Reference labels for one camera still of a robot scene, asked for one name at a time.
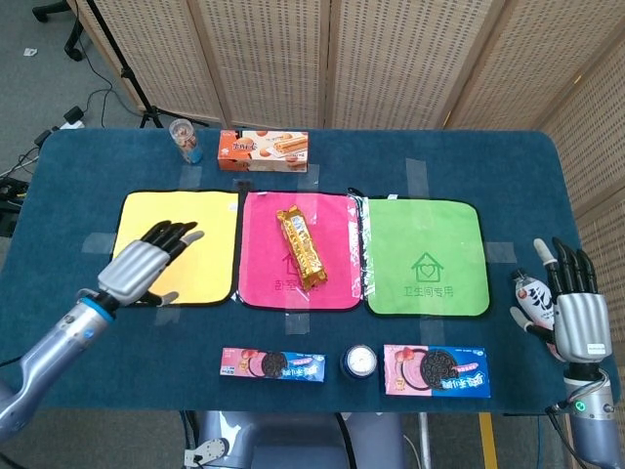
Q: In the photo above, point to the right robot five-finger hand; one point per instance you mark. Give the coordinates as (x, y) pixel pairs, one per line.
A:
(581, 322)

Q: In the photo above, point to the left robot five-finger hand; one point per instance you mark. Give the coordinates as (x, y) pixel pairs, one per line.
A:
(132, 273)

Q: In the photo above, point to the gold snack packet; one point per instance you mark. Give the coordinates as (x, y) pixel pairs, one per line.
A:
(302, 249)

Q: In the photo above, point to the clear tape strip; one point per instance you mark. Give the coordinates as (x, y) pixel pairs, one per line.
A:
(308, 177)
(430, 331)
(168, 317)
(417, 178)
(97, 243)
(189, 177)
(503, 250)
(297, 323)

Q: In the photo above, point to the white red drink bottle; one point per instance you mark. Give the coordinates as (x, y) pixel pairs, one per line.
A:
(534, 298)

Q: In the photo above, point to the yellow cloth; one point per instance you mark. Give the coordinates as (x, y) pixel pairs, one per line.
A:
(210, 273)

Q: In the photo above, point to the blue table carpet cover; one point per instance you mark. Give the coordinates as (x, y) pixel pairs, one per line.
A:
(156, 361)

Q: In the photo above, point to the black floor device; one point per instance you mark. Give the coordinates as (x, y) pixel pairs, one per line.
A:
(11, 205)

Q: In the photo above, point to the clear plastic snack cup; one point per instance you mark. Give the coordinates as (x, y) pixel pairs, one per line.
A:
(185, 141)

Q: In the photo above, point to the yellow floor tape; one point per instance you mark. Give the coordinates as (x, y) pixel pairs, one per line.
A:
(488, 439)

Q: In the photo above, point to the wide Oreo strawberry box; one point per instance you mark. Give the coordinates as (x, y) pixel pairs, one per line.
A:
(434, 371)

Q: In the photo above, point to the white power strip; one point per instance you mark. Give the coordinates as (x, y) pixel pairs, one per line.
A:
(72, 118)

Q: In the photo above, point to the slim Oreo strawberry box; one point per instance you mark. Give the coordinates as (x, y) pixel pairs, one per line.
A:
(273, 365)

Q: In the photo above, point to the green cloth with house print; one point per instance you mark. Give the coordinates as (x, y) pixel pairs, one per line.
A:
(425, 234)

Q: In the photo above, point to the orange egg roll box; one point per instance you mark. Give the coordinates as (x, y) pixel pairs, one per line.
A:
(263, 151)

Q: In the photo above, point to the black tripod stand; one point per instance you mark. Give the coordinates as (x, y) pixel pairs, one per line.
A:
(132, 78)

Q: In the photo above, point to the pink cloth with house print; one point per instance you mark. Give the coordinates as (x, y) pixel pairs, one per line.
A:
(337, 283)

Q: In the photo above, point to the blue drink can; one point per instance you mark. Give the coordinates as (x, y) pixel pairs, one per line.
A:
(359, 362)

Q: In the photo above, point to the clear plastic strip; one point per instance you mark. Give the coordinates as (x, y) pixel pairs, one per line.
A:
(359, 234)

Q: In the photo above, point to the grey robot torso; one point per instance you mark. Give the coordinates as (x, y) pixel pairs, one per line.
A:
(293, 439)

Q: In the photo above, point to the black office chair base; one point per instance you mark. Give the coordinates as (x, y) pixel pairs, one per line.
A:
(73, 34)

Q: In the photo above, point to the wicker folding screen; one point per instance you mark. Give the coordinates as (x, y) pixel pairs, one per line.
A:
(390, 58)

